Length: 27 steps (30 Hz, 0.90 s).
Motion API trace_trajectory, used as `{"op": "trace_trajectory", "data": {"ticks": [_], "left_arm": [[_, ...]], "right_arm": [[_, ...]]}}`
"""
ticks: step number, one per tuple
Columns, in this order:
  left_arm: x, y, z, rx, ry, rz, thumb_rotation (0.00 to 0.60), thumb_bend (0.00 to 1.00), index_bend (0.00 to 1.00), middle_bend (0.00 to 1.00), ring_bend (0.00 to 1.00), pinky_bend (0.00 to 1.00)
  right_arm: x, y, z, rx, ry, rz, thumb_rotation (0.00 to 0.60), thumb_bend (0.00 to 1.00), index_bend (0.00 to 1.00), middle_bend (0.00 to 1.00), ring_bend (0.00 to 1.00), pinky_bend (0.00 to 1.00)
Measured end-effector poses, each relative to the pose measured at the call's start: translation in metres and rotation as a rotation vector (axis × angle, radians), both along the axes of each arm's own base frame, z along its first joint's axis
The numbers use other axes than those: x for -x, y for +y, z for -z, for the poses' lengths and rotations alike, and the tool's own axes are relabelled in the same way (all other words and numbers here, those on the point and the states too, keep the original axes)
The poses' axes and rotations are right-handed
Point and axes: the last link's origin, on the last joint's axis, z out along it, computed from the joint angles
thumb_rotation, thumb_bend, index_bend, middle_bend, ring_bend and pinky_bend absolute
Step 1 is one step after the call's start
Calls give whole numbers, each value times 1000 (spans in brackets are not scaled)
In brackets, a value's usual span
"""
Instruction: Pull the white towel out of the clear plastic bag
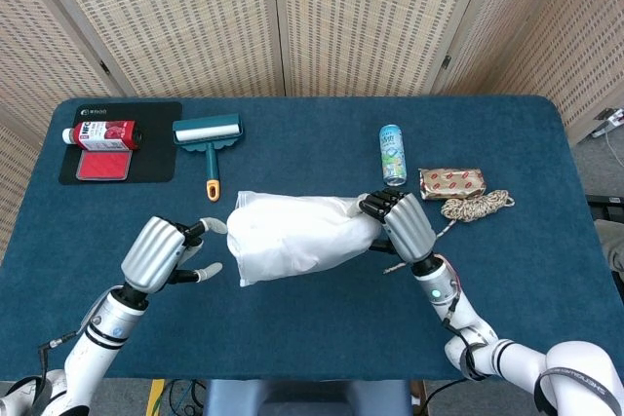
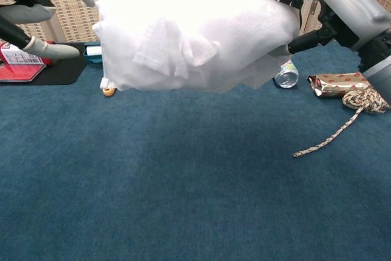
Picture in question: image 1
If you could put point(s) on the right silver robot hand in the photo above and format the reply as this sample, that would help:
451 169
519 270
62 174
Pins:
409 228

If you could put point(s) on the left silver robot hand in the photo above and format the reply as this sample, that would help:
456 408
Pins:
151 255

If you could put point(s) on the white translucent plastic bag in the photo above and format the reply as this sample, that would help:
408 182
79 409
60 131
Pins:
292 240

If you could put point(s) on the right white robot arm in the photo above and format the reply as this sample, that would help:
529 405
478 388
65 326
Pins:
517 362

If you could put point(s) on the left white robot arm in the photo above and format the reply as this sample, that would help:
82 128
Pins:
97 338

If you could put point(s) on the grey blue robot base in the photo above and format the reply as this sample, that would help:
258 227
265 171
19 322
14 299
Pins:
302 399

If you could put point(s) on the beige cloth bundle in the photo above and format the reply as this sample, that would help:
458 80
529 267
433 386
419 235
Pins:
613 245

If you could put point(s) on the gold foil snack package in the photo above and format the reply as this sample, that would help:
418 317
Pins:
451 183

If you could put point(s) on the light blue drink can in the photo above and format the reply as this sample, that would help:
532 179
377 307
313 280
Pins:
393 153

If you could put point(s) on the black mouse pad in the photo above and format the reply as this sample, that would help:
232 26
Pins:
156 162

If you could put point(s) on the red ink pad case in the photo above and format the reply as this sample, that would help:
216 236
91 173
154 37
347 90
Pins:
102 166

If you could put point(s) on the red juice bottle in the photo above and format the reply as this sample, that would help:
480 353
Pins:
105 136

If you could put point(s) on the teal lint roller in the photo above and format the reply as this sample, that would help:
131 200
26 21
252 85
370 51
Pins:
207 133

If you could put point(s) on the blue felt table cover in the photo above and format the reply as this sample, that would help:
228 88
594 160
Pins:
312 338

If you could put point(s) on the black screen hinge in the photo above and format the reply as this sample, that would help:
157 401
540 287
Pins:
104 66
445 62

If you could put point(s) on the wicker folding screen panel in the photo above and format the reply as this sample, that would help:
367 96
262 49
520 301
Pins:
29 46
560 36
370 21
185 21

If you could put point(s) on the white power strip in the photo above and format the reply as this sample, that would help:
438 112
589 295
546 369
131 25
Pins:
615 118

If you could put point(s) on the black floor frame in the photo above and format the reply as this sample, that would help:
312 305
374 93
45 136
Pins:
607 201

